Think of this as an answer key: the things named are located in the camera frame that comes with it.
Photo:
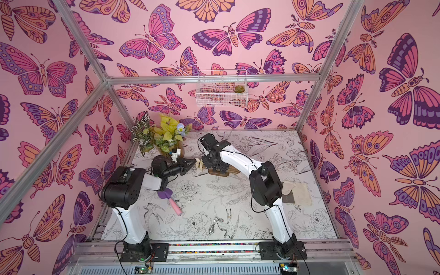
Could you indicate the beige watch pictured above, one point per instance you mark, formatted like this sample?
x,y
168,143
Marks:
x,y
199,164

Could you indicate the silver metal keychain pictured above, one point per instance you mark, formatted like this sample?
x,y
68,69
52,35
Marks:
x,y
211,229

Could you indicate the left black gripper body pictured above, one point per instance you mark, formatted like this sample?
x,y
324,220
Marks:
x,y
174,170

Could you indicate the amber vase with plants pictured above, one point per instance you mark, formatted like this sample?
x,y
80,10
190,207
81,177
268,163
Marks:
x,y
167,136

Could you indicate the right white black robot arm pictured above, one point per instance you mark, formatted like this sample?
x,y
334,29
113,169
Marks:
x,y
266,189

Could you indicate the purple pink toy shovel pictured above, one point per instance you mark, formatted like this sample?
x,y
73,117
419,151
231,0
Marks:
x,y
167,194

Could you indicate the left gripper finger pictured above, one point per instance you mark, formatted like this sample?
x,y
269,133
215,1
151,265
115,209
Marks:
x,y
188,162
186,169

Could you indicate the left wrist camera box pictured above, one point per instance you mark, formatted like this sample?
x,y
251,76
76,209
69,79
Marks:
x,y
175,154

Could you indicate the white wire wall basket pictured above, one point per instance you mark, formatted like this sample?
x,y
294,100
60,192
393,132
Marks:
x,y
215,87

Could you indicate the small succulent plant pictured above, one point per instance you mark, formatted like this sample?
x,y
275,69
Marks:
x,y
239,89

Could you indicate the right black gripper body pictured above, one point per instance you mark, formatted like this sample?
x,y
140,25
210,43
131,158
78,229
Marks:
x,y
213,165

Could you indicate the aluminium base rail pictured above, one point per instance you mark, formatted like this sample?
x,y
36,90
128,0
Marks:
x,y
246,257

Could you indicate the wooden watch stand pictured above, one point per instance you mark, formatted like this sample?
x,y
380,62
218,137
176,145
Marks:
x,y
224,172

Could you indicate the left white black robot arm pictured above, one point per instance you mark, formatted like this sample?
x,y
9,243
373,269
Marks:
x,y
122,191

